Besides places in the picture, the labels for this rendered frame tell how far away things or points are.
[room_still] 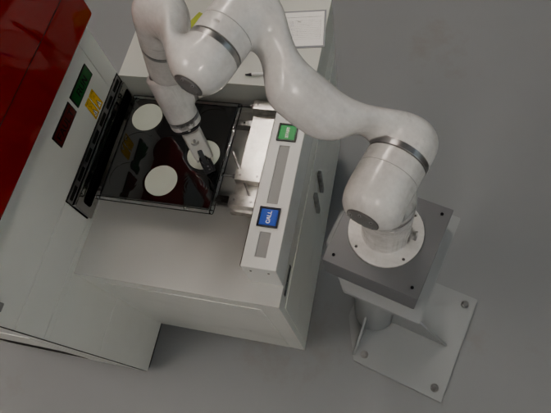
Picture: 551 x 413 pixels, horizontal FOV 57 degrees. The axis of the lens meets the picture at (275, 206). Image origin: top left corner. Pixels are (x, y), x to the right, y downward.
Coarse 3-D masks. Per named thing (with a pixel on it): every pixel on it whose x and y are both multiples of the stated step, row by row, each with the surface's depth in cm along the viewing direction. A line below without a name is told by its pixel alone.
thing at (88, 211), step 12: (120, 84) 160; (120, 96) 159; (132, 96) 166; (108, 120) 154; (120, 120) 163; (108, 132) 155; (120, 132) 162; (96, 144) 151; (96, 156) 150; (108, 156) 158; (108, 168) 158; (84, 180) 146; (96, 180) 154; (84, 192) 147; (96, 192) 153; (72, 204) 144; (84, 204) 148; (96, 204) 153
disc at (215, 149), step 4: (208, 140) 151; (212, 144) 150; (216, 144) 150; (212, 148) 150; (216, 148) 149; (188, 152) 150; (212, 152) 149; (216, 152) 149; (188, 156) 150; (192, 156) 150; (212, 156) 148; (216, 156) 148; (188, 160) 149; (192, 160) 149; (212, 160) 148; (216, 160) 148; (192, 164) 148; (196, 164) 148; (200, 164) 148; (196, 168) 147; (200, 168) 147
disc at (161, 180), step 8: (160, 168) 149; (168, 168) 149; (152, 176) 149; (160, 176) 148; (168, 176) 148; (176, 176) 147; (152, 184) 148; (160, 184) 147; (168, 184) 147; (152, 192) 146; (160, 192) 146; (168, 192) 146
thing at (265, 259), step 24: (288, 144) 139; (264, 168) 137; (288, 168) 136; (264, 192) 134; (288, 192) 133; (288, 216) 132; (264, 240) 129; (288, 240) 136; (240, 264) 127; (264, 264) 126
